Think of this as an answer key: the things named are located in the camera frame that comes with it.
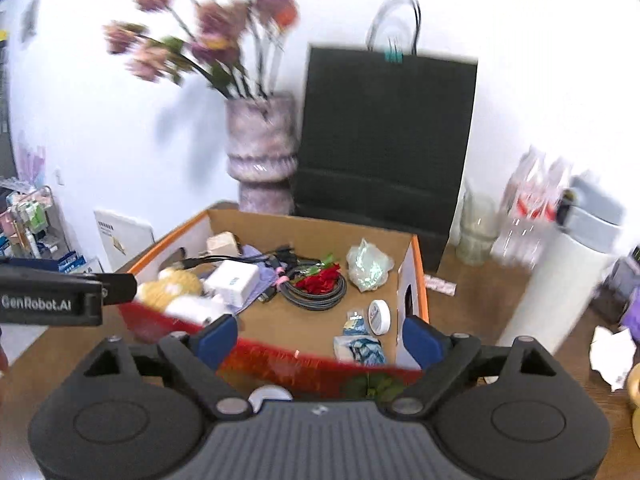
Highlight white cream bottle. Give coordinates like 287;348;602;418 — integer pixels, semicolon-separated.
203;260;259;309

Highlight blue white snack packet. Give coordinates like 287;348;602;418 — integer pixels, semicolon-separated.
333;311;386;366

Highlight black paper bag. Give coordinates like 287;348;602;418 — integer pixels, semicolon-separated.
293;0;477;271

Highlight small sachet on table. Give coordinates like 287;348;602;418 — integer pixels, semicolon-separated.
424;275;457;297

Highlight iridescent white bagged item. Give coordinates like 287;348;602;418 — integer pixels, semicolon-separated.
346;238;395;292

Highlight purple cloth item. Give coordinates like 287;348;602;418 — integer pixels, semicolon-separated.
620;286;640;344

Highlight crumpled white tissue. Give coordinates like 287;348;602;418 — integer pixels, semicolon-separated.
589;326;637;392

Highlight yellow mug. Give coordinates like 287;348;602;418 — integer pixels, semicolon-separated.
626;363;640;408

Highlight white ribbed bottle cap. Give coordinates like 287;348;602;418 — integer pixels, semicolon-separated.
368;299;392;336

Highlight clear drinking glass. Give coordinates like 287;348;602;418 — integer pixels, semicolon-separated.
456;188;500;266

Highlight hamster plush toy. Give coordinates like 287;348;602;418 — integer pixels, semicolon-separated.
134;268;231;326

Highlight purple ceramic vase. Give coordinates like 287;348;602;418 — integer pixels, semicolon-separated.
226;93;299;216

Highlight blue white floor packages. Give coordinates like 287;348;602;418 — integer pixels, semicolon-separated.
58;250;103;274

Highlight black usb cable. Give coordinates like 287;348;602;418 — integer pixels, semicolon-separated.
179;244;302;271

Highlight teal binder clip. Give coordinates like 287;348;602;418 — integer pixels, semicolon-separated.
384;44;404;64

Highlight grey braided cable coil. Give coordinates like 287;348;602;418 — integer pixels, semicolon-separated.
269;253;350;312

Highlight white thermos bottle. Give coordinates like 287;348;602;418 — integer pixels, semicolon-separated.
497;174;625;353

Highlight red artificial rose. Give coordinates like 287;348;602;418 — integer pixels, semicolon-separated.
293;254;342;296

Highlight water bottle pack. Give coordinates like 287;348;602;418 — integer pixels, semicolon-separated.
491;148;565;270

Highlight wire rack with items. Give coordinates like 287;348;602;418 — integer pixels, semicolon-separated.
1;178;70;260

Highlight white power adapter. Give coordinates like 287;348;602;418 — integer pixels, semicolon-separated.
205;231;241;260

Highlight dried pink flowers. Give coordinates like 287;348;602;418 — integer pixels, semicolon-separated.
104;0;299;100

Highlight red orange cardboard box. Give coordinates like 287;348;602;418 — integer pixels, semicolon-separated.
130;208;428;398

